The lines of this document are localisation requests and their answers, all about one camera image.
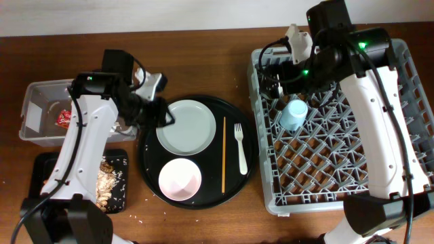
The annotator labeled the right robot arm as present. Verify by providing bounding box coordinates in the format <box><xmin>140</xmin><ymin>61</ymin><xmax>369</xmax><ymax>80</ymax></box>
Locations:
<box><xmin>259</xmin><ymin>24</ymin><xmax>433</xmax><ymax>243</ymax></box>

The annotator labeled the grey dishwasher rack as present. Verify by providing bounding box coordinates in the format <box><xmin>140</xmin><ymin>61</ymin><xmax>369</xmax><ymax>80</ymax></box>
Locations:
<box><xmin>248</xmin><ymin>39</ymin><xmax>433</xmax><ymax>217</ymax></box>

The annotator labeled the black rectangular tray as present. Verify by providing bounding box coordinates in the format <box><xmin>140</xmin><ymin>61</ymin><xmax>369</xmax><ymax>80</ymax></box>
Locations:
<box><xmin>28</xmin><ymin>149</ymin><xmax>129</xmax><ymax>214</ymax></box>

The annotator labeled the clear plastic waste bin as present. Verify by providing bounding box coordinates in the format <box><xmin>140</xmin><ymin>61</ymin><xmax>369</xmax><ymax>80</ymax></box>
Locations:
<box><xmin>19</xmin><ymin>79</ymin><xmax>138</xmax><ymax>147</ymax></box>

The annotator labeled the red snack wrapper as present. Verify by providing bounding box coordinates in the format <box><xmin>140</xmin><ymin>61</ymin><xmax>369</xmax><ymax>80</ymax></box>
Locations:
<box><xmin>55</xmin><ymin>110</ymin><xmax>72</xmax><ymax>129</ymax></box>

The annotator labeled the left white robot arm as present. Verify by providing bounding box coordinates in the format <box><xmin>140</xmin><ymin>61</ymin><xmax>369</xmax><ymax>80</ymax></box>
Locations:
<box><xmin>11</xmin><ymin>70</ymin><xmax>175</xmax><ymax>243</ymax></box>

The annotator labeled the white plastic fork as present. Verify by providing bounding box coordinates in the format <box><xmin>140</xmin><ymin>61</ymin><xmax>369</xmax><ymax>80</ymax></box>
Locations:
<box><xmin>234</xmin><ymin>123</ymin><xmax>248</xmax><ymax>175</ymax></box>

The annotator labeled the wooden chopstick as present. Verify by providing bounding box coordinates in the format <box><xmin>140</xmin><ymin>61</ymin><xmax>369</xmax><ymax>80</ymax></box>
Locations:
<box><xmin>221</xmin><ymin>117</ymin><xmax>226</xmax><ymax>194</ymax></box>

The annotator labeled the grey round plate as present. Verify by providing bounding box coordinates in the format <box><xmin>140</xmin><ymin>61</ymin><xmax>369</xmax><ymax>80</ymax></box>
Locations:
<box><xmin>156</xmin><ymin>100</ymin><xmax>216</xmax><ymax>156</ymax></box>

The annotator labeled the food leftovers pile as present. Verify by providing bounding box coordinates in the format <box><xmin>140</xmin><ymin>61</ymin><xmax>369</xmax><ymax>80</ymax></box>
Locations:
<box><xmin>96</xmin><ymin>156</ymin><xmax>127</xmax><ymax>213</ymax></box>

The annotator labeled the light blue cup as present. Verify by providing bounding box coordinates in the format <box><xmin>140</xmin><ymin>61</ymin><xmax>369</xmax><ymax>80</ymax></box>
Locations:
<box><xmin>279</xmin><ymin>100</ymin><xmax>308</xmax><ymax>131</ymax></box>

